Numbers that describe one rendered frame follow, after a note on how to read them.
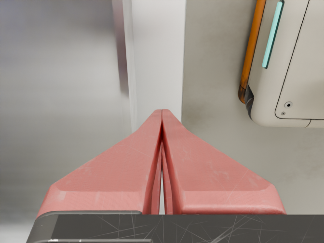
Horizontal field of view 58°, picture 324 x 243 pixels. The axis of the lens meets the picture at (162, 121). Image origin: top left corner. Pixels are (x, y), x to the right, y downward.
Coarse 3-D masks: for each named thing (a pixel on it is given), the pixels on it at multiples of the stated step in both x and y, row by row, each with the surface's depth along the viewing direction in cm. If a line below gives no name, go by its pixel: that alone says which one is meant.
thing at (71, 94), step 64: (0, 0) 14; (64, 0) 14; (128, 0) 13; (0, 64) 16; (64, 64) 16; (128, 64) 13; (0, 128) 19; (64, 128) 19; (128, 128) 15; (0, 192) 23
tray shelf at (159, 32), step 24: (144, 0) 15; (168, 0) 15; (144, 24) 15; (168, 24) 15; (144, 48) 16; (168, 48) 16; (144, 72) 17; (168, 72) 17; (144, 96) 18; (168, 96) 18; (144, 120) 19
